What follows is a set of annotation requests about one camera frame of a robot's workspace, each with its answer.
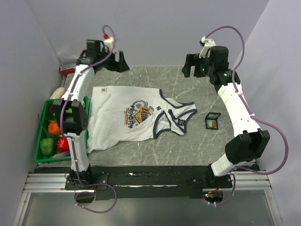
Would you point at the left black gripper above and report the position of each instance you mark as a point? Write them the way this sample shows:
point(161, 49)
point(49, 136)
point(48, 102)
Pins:
point(121, 66)

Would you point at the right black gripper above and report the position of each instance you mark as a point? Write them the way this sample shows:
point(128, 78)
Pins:
point(193, 60)

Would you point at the white printed tank top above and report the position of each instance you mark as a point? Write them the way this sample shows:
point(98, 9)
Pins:
point(124, 113)

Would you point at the round colourful brooch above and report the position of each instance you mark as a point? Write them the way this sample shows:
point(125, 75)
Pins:
point(212, 123)

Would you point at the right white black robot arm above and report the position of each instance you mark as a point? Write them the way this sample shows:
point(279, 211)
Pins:
point(249, 139)

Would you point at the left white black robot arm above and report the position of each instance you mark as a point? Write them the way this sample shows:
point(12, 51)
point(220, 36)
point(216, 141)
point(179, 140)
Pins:
point(90, 61)

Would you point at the red white box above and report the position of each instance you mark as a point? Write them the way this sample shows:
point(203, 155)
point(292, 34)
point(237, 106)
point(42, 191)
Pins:
point(68, 69)

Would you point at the white radish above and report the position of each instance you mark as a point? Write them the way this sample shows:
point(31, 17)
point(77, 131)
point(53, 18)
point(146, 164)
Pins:
point(58, 93)

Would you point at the purple onion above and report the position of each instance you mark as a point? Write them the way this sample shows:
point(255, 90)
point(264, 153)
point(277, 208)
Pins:
point(51, 110)

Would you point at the orange tangerine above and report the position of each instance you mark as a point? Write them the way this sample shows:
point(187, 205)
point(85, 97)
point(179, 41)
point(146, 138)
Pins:
point(54, 129)

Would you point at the red bell pepper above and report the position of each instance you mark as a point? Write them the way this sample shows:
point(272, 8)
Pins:
point(62, 145)

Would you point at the purple eggplant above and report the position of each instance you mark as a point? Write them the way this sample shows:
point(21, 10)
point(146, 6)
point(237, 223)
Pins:
point(61, 155)

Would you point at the green plastic crate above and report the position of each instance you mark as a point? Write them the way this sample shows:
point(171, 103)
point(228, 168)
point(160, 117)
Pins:
point(42, 155)

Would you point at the green bell pepper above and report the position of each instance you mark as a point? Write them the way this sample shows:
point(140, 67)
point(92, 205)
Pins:
point(47, 147)

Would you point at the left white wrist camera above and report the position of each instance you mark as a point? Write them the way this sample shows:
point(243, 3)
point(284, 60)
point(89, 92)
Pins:
point(109, 42)

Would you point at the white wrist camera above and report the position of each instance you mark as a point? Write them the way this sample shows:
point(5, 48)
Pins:
point(206, 43)
point(109, 42)

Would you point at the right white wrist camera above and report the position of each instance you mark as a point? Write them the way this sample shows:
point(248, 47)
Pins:
point(206, 43)

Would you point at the black wire frame stand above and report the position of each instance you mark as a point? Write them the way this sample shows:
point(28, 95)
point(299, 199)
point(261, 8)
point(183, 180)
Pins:
point(212, 116)

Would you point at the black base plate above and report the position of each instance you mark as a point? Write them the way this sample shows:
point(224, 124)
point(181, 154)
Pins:
point(122, 182)

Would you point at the aluminium rail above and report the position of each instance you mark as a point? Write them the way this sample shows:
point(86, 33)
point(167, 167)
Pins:
point(45, 183)

